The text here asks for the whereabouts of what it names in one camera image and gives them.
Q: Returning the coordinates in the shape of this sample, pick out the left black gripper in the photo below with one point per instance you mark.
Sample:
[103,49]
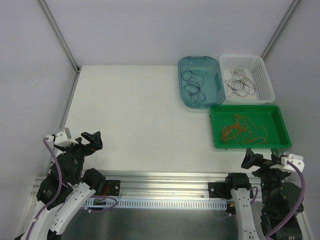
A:
[81,145]

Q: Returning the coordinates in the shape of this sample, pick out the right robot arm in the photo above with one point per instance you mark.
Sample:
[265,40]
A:
[282,186]

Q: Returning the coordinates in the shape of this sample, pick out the right aluminium frame post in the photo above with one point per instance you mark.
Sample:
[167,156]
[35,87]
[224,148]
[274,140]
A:
[292,8]

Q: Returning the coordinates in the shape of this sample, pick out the aluminium frame post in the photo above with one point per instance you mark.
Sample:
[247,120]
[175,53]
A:
[59,35]
[292,8]

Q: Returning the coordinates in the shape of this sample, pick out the left aluminium frame post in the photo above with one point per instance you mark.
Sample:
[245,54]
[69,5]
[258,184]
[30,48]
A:
[59,35]

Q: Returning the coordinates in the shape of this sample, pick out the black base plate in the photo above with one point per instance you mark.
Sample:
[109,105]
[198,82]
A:
[112,188]
[217,190]

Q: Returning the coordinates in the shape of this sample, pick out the white perforated plastic basket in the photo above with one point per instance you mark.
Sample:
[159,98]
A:
[246,80]

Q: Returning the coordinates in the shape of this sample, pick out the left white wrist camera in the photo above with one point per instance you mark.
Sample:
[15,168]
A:
[62,138]

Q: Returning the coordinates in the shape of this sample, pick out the teal transparent plastic tub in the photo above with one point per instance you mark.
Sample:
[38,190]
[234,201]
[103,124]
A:
[200,82]

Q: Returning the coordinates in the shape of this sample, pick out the white slotted cable duct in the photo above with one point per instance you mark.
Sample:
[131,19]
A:
[131,203]

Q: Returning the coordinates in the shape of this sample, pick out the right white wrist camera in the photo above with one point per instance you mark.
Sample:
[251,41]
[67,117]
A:
[286,162]

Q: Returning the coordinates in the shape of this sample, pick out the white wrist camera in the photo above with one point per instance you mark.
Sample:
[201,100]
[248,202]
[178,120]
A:
[62,138]
[286,162]

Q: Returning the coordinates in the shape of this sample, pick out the aluminium mounting rail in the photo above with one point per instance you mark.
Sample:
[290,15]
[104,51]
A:
[164,185]

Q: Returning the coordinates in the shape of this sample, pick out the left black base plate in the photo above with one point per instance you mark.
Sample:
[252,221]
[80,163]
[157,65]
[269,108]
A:
[112,188]

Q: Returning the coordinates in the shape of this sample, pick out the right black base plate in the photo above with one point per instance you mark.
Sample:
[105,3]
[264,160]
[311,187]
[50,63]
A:
[217,190]

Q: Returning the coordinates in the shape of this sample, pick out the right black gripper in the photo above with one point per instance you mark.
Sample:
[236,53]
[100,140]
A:
[261,163]

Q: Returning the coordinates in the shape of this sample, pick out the green plastic tray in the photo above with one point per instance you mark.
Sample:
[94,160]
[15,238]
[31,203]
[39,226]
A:
[249,126]

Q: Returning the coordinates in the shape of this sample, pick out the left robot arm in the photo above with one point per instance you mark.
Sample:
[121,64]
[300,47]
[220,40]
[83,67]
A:
[67,186]

